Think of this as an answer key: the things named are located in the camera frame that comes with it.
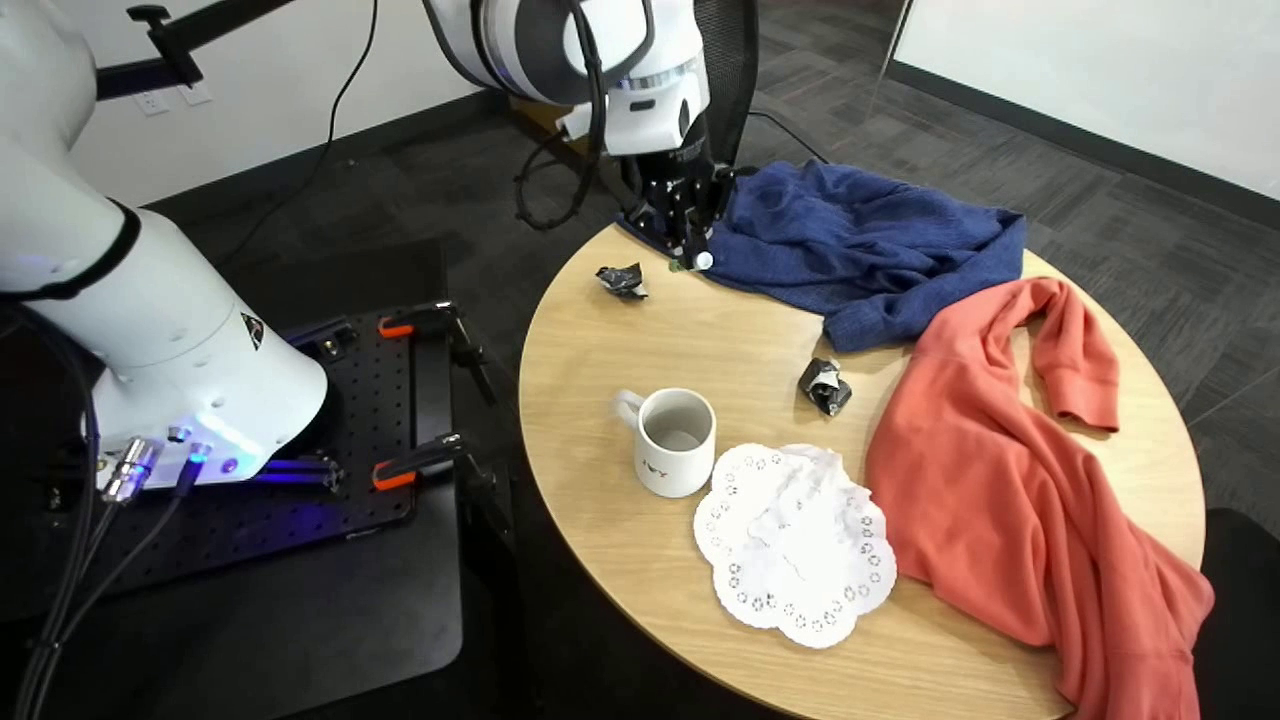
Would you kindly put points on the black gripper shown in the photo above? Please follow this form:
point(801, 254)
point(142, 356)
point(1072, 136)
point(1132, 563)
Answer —
point(666, 196)

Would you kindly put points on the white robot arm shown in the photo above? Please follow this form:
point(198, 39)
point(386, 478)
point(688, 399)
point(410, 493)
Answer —
point(174, 332)

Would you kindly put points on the white printed mug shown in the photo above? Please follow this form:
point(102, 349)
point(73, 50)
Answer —
point(673, 467)

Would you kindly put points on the blue sweater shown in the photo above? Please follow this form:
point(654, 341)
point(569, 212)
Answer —
point(866, 247)

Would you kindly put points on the small black binder clip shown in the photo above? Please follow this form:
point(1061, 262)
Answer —
point(827, 387)

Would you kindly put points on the white paper doily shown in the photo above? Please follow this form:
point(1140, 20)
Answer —
point(795, 547)

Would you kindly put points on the black perforated breadboard plate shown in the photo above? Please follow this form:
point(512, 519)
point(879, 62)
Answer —
point(360, 402)

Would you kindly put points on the orange sweater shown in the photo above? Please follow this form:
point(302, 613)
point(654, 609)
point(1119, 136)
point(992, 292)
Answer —
point(1012, 505)

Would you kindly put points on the black robot cart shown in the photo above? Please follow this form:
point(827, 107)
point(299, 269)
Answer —
point(265, 640)

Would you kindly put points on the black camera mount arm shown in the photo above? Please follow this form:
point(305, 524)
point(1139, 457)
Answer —
point(174, 46)

